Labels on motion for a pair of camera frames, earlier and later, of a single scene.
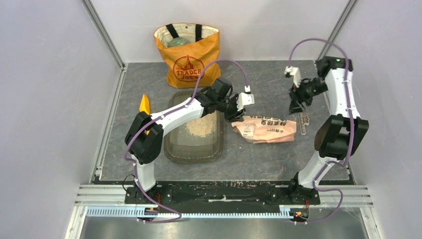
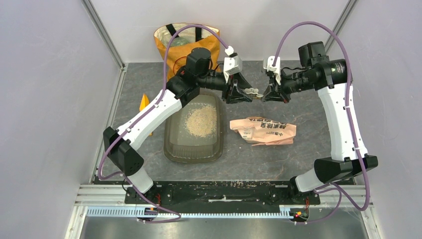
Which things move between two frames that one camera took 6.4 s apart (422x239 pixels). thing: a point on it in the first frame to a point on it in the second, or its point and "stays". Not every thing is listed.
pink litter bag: [259, 129] stays
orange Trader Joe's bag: [187, 49] stays
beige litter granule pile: [204, 127] stays
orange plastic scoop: [145, 107] stays
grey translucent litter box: [201, 141] stays
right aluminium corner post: [346, 13] stays
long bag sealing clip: [304, 120] to [253, 91]
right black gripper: [297, 94] to [275, 92]
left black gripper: [235, 115] to [236, 81]
